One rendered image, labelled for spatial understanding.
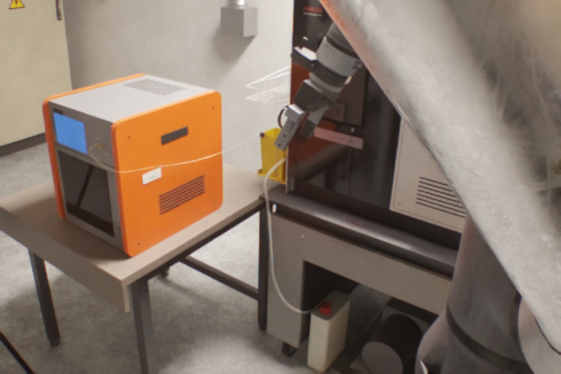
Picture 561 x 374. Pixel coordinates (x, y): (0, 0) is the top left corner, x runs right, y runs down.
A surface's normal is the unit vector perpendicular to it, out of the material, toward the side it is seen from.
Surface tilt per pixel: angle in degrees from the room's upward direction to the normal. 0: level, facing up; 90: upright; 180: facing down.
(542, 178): 109
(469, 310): 90
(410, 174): 90
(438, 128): 123
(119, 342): 0
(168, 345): 0
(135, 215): 90
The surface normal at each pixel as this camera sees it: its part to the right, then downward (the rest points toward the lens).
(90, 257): 0.03, -0.91
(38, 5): 0.81, 0.26
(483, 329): -0.82, 0.21
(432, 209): -0.59, 0.31
